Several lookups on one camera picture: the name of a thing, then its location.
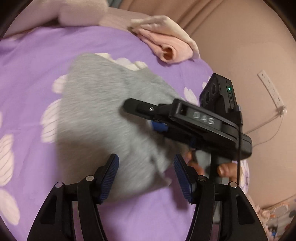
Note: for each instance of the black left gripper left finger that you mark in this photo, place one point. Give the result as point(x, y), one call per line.
point(75, 204)

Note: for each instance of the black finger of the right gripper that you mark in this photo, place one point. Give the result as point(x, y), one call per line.
point(147, 110)

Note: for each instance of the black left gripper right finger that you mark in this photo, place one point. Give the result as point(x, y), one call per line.
point(237, 218)

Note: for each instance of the grey knit sweater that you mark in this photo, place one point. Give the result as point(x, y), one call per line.
point(92, 125)

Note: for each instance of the folded pink white clothes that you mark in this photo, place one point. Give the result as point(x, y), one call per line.
point(168, 41)

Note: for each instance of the person's right hand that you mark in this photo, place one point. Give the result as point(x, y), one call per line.
point(201, 161)

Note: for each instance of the patterned fabric on floor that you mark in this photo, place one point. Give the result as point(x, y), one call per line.
point(275, 219)

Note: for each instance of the pink pleated curtain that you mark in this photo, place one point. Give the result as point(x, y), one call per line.
point(186, 13)

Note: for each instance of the purple floral bed sheet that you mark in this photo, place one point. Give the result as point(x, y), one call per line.
point(33, 70)

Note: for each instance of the black camera box green light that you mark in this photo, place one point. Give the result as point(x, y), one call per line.
point(218, 98)

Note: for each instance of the white wall power strip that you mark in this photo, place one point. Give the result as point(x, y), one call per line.
point(273, 92)

